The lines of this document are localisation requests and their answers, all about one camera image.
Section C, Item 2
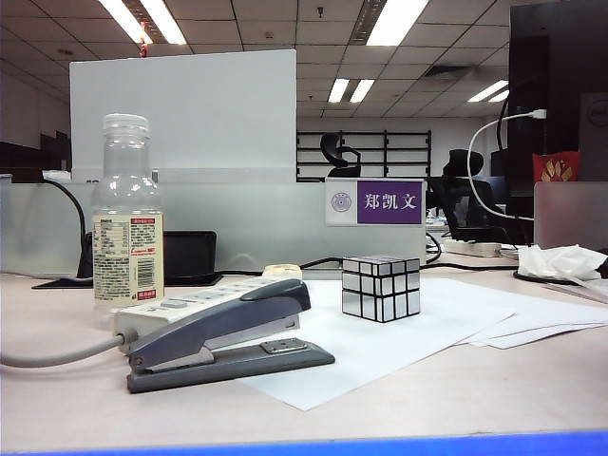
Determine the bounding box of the small white power strip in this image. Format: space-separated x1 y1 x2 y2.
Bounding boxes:
444 238 504 258

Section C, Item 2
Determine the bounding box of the frosted glass desk partition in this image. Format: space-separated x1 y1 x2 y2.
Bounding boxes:
0 180 428 279

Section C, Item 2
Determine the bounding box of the cream plug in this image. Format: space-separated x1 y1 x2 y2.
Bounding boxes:
263 264 304 281

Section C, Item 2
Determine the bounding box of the black chair headrest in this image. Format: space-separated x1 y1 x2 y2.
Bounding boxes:
320 132 362 180

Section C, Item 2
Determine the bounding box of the purple and white name plate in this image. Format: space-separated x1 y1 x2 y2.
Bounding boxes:
324 178 428 228

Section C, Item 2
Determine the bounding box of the silver mirror cube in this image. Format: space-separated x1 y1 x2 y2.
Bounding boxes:
341 256 423 324

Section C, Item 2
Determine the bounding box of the black shelf rack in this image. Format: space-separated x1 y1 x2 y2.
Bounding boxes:
296 128 433 183

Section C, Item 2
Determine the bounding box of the grey stapler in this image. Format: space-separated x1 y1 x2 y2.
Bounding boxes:
125 278 336 394

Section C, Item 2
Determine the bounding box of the large white paper sheet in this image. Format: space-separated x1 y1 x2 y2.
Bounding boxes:
239 277 517 412

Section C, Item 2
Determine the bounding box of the white board panel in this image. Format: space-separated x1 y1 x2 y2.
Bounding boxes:
68 48 298 184

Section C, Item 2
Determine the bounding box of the black office chair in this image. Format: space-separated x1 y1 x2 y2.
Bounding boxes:
429 148 519 243

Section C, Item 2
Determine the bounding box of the clear plastic bottle with label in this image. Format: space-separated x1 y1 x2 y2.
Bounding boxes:
89 112 166 330

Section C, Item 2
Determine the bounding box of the red hanging ornament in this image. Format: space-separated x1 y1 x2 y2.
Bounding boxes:
138 21 154 59

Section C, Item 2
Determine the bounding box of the red gift bag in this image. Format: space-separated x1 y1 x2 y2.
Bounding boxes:
531 150 581 184

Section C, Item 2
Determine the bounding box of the crumpled white tissue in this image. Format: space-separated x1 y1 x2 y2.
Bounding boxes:
516 243 608 282

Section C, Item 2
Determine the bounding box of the black mat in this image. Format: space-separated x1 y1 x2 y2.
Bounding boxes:
31 273 224 290

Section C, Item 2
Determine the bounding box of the frosted grey panel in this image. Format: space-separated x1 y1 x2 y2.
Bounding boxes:
533 180 608 251

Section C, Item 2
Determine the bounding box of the black monitor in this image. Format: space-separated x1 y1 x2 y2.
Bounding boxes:
505 0 608 219

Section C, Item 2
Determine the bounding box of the black desk cable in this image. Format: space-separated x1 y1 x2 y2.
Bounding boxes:
222 231 519 276

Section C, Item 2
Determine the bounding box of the black cable under tissue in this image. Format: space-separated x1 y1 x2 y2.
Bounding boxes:
512 269 586 287

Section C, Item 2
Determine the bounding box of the white USB cable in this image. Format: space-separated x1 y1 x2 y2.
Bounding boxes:
466 108 547 222

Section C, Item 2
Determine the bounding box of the grey power strip cable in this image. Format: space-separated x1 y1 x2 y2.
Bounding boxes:
0 332 139 370

